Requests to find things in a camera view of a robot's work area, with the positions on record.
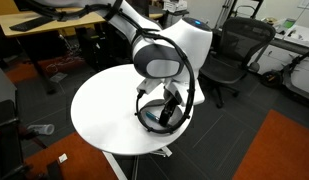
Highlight small wooden desk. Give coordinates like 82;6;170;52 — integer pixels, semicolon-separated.
148;12;165;21

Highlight black computer tower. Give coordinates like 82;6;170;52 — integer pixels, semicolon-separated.
75;26;107;70

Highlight grey cabinet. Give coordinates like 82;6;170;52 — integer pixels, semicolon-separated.
0;61;18;110

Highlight black monitor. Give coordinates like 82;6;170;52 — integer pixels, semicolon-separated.
13;0;35;12

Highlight small white paper tag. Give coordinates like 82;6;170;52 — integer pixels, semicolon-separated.
57;152;69;164

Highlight white table base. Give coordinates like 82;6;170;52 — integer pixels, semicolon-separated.
101;145;174;180

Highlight grey power strip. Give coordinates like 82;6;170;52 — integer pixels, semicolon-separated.
48;71;69;84

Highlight white printer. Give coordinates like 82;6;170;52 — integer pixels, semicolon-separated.
162;0;189;14

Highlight white counter with cabinets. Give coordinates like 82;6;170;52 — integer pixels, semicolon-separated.
248;18;309;95

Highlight green box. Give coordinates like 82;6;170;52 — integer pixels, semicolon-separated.
281;18;297;30

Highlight clear plastic cup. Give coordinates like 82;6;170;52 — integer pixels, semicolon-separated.
27;123;56;136

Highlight black floor box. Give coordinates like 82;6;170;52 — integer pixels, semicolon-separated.
210;28;225;52

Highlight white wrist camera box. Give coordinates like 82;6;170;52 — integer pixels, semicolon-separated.
136;77;161;99

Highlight black electric scooter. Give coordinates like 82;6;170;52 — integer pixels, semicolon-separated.
259;49;309;103

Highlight black mesh office chair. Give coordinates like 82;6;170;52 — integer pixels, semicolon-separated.
198;17;277;109

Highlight white round bowl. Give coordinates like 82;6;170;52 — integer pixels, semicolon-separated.
140;98;191;136

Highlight black metal stand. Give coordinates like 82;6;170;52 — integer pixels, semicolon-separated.
215;0;266;30

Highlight large wooden desk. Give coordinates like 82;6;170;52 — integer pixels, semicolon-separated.
0;9;108;95

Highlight white cabinet under printer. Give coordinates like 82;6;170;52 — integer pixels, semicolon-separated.
162;11;190;31

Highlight tangled floor cables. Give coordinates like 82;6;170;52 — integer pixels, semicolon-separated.
45;54;87;76

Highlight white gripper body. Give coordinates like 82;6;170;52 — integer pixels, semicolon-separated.
163;80;206;108

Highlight black keyboard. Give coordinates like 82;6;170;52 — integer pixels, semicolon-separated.
8;15;57;33

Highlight black chair with armrest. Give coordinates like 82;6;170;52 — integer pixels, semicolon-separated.
0;99;66;180

